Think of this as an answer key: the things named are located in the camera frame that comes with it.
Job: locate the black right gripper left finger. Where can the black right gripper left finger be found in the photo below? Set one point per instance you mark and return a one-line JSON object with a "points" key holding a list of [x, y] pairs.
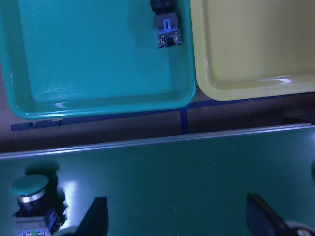
{"points": [[94, 223]]}

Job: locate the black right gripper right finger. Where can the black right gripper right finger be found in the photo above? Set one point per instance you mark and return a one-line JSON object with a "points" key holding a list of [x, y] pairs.
{"points": [[262, 220]]}

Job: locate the green push button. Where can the green push button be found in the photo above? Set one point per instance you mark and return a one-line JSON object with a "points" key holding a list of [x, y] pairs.
{"points": [[42, 206], [165, 23]]}

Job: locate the green conveyor belt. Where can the green conveyor belt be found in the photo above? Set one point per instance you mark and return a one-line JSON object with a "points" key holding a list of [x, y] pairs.
{"points": [[190, 185]]}

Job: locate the green plastic tray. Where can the green plastic tray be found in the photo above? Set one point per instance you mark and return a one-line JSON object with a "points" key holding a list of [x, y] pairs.
{"points": [[71, 58]]}

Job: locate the yellow plastic tray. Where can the yellow plastic tray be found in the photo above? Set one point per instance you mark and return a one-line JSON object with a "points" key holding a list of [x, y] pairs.
{"points": [[253, 48]]}

